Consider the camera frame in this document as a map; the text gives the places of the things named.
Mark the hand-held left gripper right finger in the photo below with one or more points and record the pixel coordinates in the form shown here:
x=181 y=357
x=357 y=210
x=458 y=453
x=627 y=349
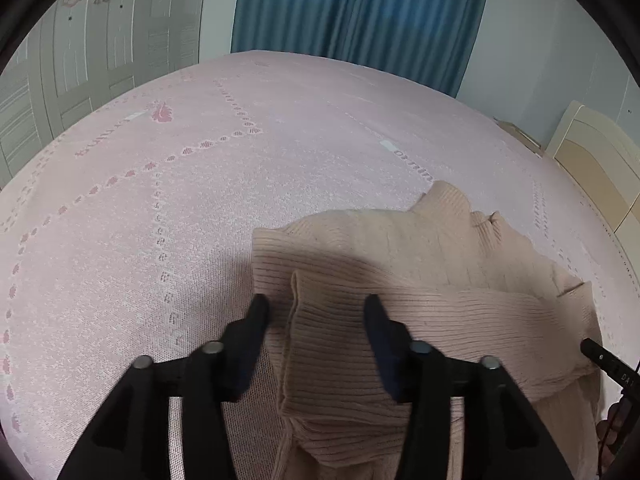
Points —
x=381 y=340

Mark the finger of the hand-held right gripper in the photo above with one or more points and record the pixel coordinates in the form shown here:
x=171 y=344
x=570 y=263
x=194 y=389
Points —
x=592 y=351

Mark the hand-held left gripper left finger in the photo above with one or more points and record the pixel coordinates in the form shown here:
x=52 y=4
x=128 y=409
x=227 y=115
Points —
x=254 y=327

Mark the beige ribbed knit sweater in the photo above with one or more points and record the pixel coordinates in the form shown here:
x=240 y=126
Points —
x=400 y=280

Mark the person's right hand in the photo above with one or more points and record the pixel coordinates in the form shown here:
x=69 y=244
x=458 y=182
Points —
x=611 y=440

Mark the pink patterned bed sheet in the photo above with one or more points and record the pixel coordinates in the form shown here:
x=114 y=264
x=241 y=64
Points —
x=150 y=220

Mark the cream wooden headboard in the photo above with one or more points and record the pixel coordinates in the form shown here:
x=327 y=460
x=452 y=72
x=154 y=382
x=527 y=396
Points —
x=597 y=160

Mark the white panelled wardrobe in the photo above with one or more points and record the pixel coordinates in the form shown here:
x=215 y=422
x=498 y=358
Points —
x=85 y=50

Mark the blue curtain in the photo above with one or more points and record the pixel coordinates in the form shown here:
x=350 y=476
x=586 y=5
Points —
x=360 y=15

